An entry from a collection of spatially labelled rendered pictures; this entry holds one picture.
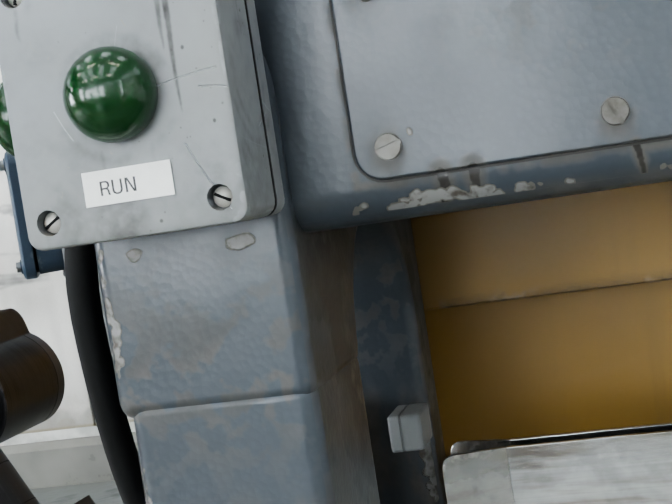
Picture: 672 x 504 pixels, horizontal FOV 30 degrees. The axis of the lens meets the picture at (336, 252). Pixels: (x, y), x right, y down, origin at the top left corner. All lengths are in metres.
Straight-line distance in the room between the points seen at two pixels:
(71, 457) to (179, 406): 5.86
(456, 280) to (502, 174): 0.25
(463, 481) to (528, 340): 0.15
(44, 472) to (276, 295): 5.97
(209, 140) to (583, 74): 0.12
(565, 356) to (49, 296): 5.60
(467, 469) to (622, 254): 0.15
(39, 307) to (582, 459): 5.75
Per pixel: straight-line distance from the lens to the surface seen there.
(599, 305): 0.72
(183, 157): 0.39
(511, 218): 0.66
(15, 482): 0.66
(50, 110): 0.41
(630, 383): 0.72
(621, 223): 0.66
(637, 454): 0.59
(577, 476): 0.60
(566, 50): 0.42
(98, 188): 0.40
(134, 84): 0.39
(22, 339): 0.74
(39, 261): 0.91
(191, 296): 0.44
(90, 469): 6.28
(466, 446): 0.62
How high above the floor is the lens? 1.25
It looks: 3 degrees down
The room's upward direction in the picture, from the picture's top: 9 degrees counter-clockwise
